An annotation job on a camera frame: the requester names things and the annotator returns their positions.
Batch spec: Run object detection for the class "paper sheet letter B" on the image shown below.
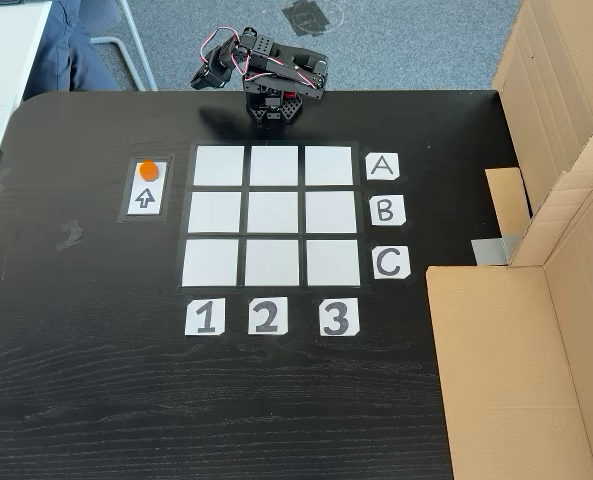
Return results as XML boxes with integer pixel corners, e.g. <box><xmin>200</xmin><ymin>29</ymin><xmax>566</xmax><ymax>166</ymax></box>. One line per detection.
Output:
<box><xmin>369</xmin><ymin>194</ymin><xmax>407</xmax><ymax>227</ymax></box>

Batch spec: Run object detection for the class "white nine-square grid sheet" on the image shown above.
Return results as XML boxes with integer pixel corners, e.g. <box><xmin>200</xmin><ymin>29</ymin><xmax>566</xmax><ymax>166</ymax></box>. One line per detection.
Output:
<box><xmin>178</xmin><ymin>142</ymin><xmax>372</xmax><ymax>290</ymax></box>

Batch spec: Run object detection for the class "person's leg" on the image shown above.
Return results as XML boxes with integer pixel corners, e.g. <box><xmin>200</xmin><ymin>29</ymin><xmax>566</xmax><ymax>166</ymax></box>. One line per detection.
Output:
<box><xmin>23</xmin><ymin>0</ymin><xmax>122</xmax><ymax>94</ymax></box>

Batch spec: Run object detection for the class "brown cardboard wall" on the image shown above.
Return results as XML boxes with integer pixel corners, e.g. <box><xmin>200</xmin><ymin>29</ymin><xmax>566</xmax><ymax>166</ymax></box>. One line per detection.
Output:
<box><xmin>425</xmin><ymin>169</ymin><xmax>593</xmax><ymax>480</ymax></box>
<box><xmin>484</xmin><ymin>0</ymin><xmax>593</xmax><ymax>236</ymax></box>

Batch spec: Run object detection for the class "paper sheet number 1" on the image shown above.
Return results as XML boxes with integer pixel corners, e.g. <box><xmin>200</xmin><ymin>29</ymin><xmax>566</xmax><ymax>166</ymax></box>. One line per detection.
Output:
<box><xmin>184</xmin><ymin>298</ymin><xmax>226</xmax><ymax>336</ymax></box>

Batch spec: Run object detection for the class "paper sheet letter A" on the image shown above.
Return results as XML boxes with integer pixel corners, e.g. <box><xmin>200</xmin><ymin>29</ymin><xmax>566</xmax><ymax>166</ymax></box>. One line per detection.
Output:
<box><xmin>364</xmin><ymin>153</ymin><xmax>401</xmax><ymax>182</ymax></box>

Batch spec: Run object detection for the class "paper sheet number 2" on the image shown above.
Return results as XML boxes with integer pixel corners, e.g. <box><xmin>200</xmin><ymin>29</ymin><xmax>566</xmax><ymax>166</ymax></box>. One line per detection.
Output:
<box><xmin>247</xmin><ymin>296</ymin><xmax>290</xmax><ymax>335</ymax></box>

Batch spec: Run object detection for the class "white metal chair frame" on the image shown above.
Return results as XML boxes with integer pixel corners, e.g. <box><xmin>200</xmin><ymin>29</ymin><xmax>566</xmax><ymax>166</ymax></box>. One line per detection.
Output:
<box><xmin>88</xmin><ymin>0</ymin><xmax>158</xmax><ymax>92</ymax></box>

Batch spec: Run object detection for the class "grey duct tape strip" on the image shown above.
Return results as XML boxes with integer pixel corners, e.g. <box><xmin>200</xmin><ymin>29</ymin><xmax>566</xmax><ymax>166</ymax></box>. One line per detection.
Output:
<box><xmin>470</xmin><ymin>233</ymin><xmax>522</xmax><ymax>267</ymax></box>

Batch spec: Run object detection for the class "black floor tape patch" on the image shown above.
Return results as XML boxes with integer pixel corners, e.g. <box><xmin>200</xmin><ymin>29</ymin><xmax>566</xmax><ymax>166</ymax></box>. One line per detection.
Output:
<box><xmin>281</xmin><ymin>0</ymin><xmax>333</xmax><ymax>39</ymax></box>

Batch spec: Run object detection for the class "white arrow paper sheet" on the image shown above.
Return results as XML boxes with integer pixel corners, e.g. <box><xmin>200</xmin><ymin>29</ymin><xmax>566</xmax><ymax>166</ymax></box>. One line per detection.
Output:
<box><xmin>118</xmin><ymin>154</ymin><xmax>175</xmax><ymax>224</ymax></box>

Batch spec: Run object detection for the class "paper sheet letter C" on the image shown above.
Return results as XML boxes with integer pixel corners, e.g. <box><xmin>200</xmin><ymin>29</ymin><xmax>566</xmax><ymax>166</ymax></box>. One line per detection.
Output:
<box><xmin>372</xmin><ymin>245</ymin><xmax>411</xmax><ymax>280</ymax></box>

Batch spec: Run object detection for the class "paper sheet number 3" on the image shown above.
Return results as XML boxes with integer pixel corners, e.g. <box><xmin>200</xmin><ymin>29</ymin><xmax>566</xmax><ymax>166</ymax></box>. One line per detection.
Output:
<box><xmin>319</xmin><ymin>298</ymin><xmax>361</xmax><ymax>337</ymax></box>

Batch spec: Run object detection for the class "red white servo cable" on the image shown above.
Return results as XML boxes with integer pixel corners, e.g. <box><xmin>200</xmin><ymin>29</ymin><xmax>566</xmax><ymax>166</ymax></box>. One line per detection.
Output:
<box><xmin>198</xmin><ymin>27</ymin><xmax>251</xmax><ymax>84</ymax></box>

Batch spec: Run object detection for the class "white desk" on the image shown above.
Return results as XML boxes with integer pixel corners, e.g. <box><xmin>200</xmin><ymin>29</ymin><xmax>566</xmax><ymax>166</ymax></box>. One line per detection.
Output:
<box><xmin>0</xmin><ymin>0</ymin><xmax>52</xmax><ymax>146</ymax></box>

